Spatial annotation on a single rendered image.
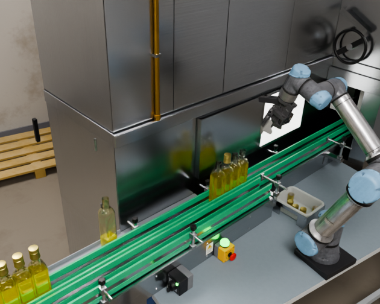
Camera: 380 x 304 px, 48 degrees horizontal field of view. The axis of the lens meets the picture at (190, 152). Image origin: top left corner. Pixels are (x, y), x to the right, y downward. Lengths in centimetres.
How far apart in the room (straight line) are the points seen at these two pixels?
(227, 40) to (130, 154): 69
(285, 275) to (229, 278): 26
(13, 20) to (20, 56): 35
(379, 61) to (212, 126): 112
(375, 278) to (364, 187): 173
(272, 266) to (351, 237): 49
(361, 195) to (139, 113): 92
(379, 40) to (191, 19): 126
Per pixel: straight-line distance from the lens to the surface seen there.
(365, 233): 245
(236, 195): 219
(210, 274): 204
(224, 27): 202
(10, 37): 460
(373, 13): 274
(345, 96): 182
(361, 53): 280
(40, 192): 396
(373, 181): 166
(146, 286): 188
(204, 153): 216
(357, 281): 327
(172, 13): 179
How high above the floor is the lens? 223
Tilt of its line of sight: 31 degrees down
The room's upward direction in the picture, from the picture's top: 2 degrees clockwise
